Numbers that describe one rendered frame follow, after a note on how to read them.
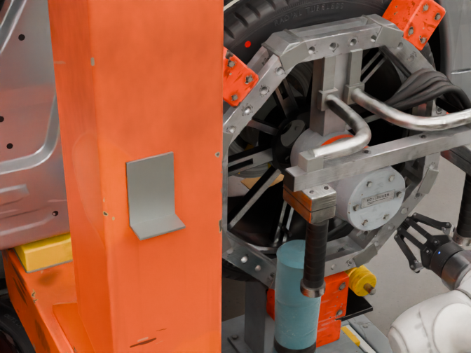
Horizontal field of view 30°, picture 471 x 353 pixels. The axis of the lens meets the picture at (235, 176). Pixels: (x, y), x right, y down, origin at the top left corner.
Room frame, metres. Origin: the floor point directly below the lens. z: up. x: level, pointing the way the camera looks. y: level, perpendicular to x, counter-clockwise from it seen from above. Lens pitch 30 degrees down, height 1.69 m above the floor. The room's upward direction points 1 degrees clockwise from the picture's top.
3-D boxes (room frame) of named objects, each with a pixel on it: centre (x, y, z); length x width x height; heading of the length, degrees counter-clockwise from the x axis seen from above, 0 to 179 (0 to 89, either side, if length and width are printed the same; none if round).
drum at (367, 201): (1.44, -0.21, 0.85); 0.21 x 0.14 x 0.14; 28
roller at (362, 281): (1.65, -0.23, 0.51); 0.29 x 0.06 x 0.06; 28
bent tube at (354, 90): (1.44, -0.32, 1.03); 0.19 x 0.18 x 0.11; 28
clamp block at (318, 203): (1.24, -0.12, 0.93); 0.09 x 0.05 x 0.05; 28
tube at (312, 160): (1.35, -0.15, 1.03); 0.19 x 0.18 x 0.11; 28
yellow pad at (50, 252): (1.43, 0.37, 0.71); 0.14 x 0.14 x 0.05; 28
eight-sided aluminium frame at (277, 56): (1.50, -0.17, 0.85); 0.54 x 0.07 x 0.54; 118
